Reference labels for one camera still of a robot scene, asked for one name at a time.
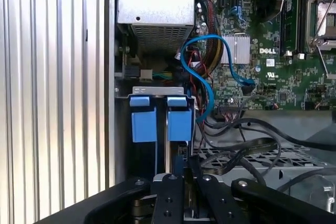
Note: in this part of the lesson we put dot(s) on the CPU socket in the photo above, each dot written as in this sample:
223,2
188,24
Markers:
325,19

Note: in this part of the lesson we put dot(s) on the green Dell motherboard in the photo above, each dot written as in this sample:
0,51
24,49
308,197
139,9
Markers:
288,82

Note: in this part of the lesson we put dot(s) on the silver power supply unit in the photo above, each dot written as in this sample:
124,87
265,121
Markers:
157,3

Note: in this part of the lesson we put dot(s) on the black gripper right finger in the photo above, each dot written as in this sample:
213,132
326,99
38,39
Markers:
288,208

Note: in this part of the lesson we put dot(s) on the hard disk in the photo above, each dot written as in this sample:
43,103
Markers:
144,127

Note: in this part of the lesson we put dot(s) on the metal disk bay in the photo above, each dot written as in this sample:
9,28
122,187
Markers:
157,90

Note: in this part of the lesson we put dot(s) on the black RAM slot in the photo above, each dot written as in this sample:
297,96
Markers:
296,24
284,30

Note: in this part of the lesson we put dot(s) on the open PC case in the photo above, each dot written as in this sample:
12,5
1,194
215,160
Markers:
288,171

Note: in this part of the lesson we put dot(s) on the metal socket cover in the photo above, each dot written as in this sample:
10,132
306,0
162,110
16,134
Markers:
328,43

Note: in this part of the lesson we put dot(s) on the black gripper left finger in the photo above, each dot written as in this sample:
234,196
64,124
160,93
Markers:
105,205

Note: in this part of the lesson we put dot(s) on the silver chipset heatsink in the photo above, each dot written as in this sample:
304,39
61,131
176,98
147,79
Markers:
241,49

